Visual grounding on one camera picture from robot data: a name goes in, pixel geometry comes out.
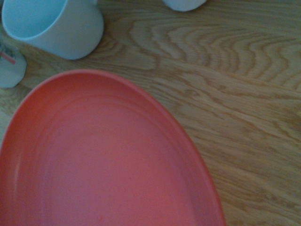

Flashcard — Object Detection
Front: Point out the red plastic plate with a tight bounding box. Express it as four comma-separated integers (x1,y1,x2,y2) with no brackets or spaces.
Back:
0,69,227,226

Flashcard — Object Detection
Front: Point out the white mug with handle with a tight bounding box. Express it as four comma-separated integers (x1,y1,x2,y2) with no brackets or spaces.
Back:
1,0,104,60

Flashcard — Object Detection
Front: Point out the white ribbed cup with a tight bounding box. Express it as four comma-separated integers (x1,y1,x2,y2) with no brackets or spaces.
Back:
161,0,208,12

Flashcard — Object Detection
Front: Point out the small printed white cup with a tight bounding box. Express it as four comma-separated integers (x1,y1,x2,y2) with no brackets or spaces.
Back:
0,32,27,89

